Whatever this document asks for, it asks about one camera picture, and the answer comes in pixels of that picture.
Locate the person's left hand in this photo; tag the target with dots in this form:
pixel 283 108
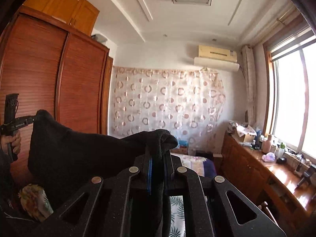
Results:
pixel 16 144

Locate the grey storage box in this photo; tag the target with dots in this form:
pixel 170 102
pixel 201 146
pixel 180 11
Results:
pixel 100 39

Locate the tied patterned window curtain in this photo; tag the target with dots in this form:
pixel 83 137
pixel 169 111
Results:
pixel 249 84

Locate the black printed T-shirt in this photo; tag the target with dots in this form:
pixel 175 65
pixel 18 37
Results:
pixel 74 158

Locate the cream wall air conditioner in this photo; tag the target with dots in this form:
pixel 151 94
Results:
pixel 217 58

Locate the brass curtain rod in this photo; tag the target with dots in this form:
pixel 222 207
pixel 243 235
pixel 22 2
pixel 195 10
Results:
pixel 290 13

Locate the pale crumpled plastic bag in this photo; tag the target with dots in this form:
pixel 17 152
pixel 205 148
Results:
pixel 269 157

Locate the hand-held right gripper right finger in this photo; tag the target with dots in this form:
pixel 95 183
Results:
pixel 167 177

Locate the pile of patterned cloth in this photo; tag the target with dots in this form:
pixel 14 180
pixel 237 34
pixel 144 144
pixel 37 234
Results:
pixel 232 127

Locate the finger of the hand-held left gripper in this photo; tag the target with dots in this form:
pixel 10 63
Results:
pixel 29 121

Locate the open cardboard box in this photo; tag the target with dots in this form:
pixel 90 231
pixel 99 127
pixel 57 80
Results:
pixel 244 134

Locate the person's left forearm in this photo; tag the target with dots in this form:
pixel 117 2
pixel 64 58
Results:
pixel 6 177

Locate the brown slatted wooden wardrobe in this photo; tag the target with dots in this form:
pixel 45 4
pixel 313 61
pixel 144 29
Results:
pixel 49 91

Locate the long wooden cabinet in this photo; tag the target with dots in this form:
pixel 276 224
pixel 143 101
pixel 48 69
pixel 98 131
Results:
pixel 242 167

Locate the small black box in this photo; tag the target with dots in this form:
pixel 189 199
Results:
pixel 281 161

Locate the wood-framed window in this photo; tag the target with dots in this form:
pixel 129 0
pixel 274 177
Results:
pixel 293 98

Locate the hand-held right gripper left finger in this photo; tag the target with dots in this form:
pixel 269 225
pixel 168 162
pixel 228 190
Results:
pixel 148 177

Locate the green leaf-print bed sheet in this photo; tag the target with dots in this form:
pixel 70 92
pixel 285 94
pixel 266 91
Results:
pixel 177 214

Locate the green-capped bottle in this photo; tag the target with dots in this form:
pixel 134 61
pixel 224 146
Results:
pixel 282 150

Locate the orange wooden overhead cabinet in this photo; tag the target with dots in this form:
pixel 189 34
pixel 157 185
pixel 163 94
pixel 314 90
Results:
pixel 64 2

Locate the sheer circle-patterned wall curtain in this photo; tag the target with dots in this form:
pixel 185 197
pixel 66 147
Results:
pixel 167 103

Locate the cardboard box with blue items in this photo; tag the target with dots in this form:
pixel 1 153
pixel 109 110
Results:
pixel 183 147

